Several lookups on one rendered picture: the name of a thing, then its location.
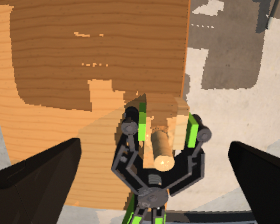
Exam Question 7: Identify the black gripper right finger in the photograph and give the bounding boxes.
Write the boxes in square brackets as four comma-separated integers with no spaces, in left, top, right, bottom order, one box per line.
[228,141,280,224]

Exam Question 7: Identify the wooden dowel pin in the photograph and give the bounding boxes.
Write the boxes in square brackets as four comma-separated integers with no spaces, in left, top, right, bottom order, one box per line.
[151,130,174,171]

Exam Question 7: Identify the orange wooden board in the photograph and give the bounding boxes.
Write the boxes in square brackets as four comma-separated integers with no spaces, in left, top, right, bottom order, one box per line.
[0,0,191,211]

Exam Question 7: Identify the grey shallow tray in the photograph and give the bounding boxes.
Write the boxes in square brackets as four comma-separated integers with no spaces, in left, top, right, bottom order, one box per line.
[142,211,257,224]

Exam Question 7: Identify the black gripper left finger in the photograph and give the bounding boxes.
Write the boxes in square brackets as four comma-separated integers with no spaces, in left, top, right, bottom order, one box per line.
[0,138,82,224]

